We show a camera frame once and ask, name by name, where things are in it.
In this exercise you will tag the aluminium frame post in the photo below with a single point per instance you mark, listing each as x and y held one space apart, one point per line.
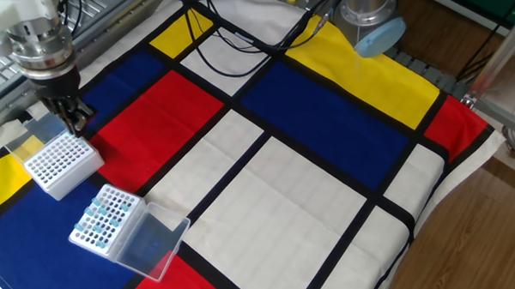
499 55

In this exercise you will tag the white pipette tip holder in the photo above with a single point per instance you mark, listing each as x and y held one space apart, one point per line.
110 239
70 181

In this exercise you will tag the Mondrian pattern tablecloth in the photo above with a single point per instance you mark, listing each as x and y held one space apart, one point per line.
307 203

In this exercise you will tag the aluminium frame beam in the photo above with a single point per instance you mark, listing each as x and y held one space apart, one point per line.
505 118

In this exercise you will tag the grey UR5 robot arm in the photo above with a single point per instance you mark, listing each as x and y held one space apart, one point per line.
39 45

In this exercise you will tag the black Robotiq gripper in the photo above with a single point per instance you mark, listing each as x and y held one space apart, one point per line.
58 88

